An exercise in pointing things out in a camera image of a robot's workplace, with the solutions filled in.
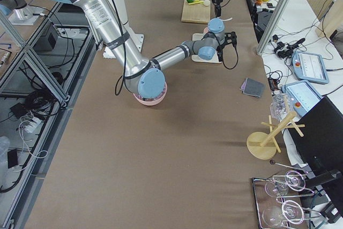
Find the yellow plastic knife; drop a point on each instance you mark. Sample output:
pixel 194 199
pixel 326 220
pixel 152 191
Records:
pixel 195 3

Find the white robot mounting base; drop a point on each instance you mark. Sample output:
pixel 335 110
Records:
pixel 126 11

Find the wine glass lower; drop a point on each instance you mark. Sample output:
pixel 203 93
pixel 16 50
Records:
pixel 289 213

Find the black monitor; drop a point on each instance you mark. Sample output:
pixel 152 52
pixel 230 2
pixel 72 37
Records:
pixel 321 144

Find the wooden cup tree stand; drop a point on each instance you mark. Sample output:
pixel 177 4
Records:
pixel 264 146

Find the large pink ribbed bowl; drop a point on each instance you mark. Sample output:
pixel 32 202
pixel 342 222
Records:
pixel 152 101

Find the aluminium frame post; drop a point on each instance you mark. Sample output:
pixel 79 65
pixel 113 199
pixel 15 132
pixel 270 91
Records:
pixel 281 5

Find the bamboo cutting board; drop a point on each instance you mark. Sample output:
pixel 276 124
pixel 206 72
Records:
pixel 195 13

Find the white onion piece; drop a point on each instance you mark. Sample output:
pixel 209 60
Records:
pixel 206 2

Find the blue teach pendant near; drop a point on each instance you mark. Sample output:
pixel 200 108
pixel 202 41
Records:
pixel 303 96

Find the blue teach pendant far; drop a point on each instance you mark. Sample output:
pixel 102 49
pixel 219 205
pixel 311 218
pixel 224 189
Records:
pixel 309 66

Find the blue teach pendant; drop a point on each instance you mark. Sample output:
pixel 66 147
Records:
pixel 303 96
pixel 309 66

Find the wine glass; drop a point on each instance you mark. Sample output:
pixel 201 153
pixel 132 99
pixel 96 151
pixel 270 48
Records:
pixel 289 213
pixel 281 185

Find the grey folded cloth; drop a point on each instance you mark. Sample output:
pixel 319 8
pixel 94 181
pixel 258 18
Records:
pixel 252 88

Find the wine glass upper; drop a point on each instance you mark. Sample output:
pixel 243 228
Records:
pixel 281 185

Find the white rectangular tray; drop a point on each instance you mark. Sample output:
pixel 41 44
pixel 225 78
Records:
pixel 196 58

